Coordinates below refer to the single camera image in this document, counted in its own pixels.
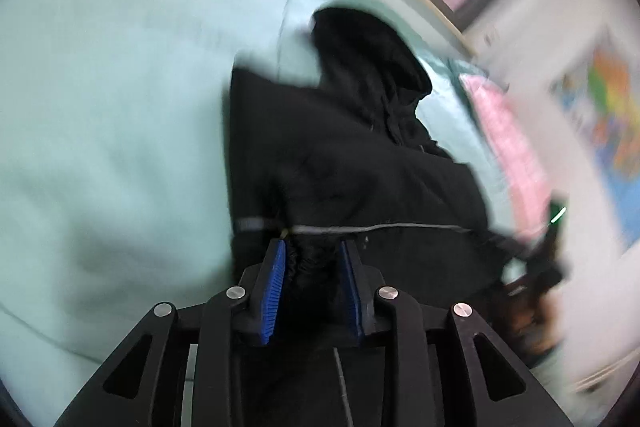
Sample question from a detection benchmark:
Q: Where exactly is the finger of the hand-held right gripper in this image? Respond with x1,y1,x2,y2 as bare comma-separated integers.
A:
486,231,541,262

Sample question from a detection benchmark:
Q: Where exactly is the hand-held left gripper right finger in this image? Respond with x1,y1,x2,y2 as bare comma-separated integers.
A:
337,238,576,427

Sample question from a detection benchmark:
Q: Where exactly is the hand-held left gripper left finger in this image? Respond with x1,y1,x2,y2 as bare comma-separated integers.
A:
52,237,288,427

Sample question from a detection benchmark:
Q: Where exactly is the black jacket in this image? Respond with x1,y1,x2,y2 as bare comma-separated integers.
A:
222,6,516,427

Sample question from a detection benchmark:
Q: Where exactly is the person's right hand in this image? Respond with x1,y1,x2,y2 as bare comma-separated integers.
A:
500,283,557,355

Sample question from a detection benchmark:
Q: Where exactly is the pink patterned cloth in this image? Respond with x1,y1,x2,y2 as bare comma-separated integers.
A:
459,73,557,244

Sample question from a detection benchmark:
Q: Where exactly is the light green bed sheet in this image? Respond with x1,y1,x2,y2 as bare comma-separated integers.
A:
0,0,518,427

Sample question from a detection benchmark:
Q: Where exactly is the world map wall poster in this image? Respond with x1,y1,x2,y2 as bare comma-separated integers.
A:
549,36,640,249

